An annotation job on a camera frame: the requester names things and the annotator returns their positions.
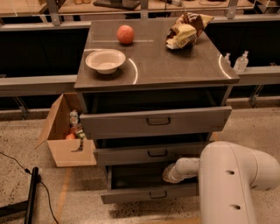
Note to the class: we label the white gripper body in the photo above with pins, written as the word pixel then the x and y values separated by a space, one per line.
pixel 174 173

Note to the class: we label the grey bottom drawer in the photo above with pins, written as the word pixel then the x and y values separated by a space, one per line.
pixel 140 182

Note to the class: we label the grey drawer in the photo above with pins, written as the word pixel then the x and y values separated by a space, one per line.
pixel 155 123
pixel 140 182
pixel 142 150

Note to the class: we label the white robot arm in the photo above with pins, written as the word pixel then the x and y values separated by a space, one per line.
pixel 227 173

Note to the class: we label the grey top drawer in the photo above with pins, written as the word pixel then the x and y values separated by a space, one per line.
pixel 155 123

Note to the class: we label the grey middle drawer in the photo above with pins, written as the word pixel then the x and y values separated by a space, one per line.
pixel 142 150

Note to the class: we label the grey drawer cabinet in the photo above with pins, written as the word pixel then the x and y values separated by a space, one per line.
pixel 152 77

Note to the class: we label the green packet in box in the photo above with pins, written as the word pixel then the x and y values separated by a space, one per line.
pixel 80 134

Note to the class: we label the orange fruit in box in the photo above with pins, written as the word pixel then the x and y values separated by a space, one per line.
pixel 70 137

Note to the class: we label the white can in box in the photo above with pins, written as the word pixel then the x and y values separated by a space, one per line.
pixel 73 118

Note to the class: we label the clear pump bottle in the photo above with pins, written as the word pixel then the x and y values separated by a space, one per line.
pixel 242 62

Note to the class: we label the white bowl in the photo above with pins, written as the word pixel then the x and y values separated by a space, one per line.
pixel 105 61

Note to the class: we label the yellow brown chip bag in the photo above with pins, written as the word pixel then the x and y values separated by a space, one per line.
pixel 186 30

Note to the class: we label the red apple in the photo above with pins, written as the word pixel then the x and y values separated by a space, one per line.
pixel 125 34

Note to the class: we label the grey metal rail frame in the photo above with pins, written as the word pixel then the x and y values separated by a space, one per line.
pixel 40 60

